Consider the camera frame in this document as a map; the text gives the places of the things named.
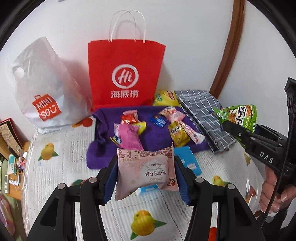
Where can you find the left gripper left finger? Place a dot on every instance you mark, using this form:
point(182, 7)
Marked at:
point(56, 220)

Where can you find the green rice cracker bag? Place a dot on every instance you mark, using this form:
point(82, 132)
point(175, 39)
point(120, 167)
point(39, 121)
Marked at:
point(242, 115)

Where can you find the blue tissue pack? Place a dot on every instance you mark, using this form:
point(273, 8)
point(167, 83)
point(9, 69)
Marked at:
point(189, 161)

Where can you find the pale pink pastry packet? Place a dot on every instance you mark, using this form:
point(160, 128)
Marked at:
point(139, 168)

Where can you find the yellow orange snack packet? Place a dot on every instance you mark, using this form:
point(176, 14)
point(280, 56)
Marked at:
point(178, 135)

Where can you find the pink patterned candy packet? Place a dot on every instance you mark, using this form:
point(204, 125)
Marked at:
point(172, 115)

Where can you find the small blue snack packet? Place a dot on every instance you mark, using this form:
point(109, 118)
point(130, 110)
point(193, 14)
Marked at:
point(158, 120)

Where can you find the pink snack bag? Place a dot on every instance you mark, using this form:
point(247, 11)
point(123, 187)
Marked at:
point(126, 136)

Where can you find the red candy packet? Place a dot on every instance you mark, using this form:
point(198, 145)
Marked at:
point(129, 117)

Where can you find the grey checked star cloth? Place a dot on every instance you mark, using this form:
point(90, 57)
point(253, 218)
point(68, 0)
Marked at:
point(199, 106)

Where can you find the patterned brown box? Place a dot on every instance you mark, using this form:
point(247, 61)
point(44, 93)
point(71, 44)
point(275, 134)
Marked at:
point(10, 136)

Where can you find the white Miniso plastic bag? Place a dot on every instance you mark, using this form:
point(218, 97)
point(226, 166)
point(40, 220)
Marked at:
point(45, 91)

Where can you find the purple towel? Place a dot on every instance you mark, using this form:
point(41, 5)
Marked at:
point(102, 149)

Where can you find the yellow-green snack bag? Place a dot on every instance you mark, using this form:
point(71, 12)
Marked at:
point(166, 98)

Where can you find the red Hi paper bag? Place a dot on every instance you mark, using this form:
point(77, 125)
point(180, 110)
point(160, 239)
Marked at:
point(123, 72)

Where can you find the wooden door frame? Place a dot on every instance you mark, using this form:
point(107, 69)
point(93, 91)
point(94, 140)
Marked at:
point(231, 47)

